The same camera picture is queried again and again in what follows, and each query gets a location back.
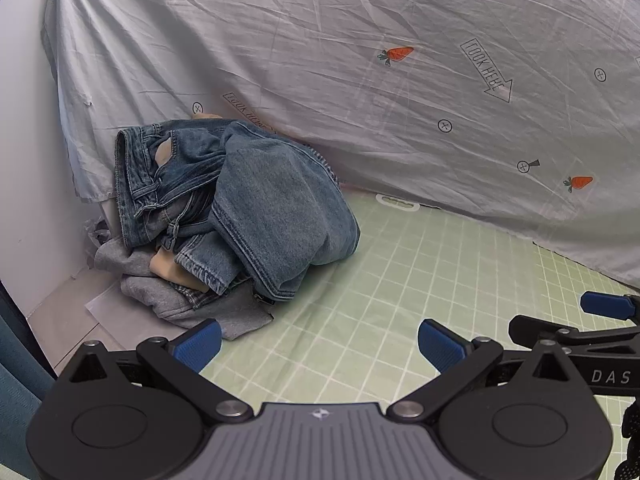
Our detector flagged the grey zip hoodie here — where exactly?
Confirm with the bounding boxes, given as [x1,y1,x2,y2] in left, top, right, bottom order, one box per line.
[94,238,273,340]

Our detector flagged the blue checked shirt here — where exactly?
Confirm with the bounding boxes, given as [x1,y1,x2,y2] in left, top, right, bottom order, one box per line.
[170,273,252,310]

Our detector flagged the green grid cutting mat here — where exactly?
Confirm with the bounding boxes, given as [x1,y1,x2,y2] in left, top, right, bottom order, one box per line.
[204,191,625,406]

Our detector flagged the beige garment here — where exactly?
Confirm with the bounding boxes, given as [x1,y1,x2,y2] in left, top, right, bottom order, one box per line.
[150,247,209,292]

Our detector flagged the grey carrot-print backdrop sheet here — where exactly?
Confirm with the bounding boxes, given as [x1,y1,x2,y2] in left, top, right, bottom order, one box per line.
[42,0,639,286]

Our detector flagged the blue denim jeans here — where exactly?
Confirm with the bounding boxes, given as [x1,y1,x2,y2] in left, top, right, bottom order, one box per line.
[114,118,360,302]

